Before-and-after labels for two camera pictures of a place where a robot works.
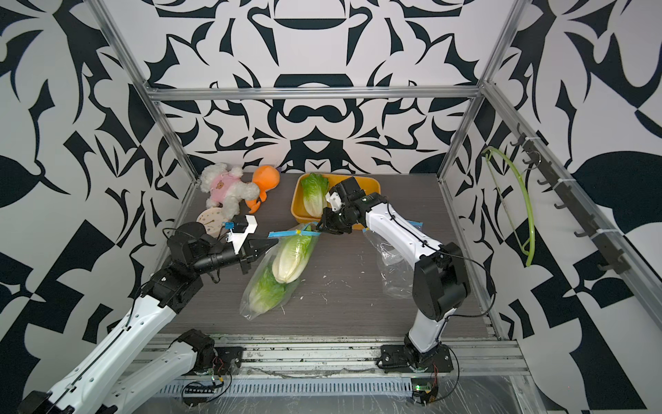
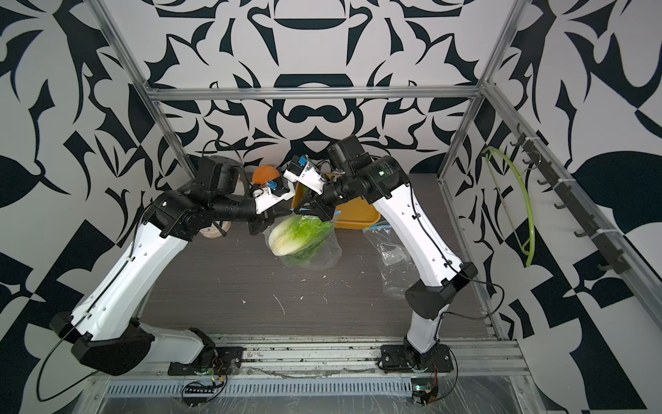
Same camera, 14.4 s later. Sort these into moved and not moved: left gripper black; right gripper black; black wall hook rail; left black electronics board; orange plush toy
Moved: right gripper black; left gripper black
Not moved: black wall hook rail; left black electronics board; orange plush toy
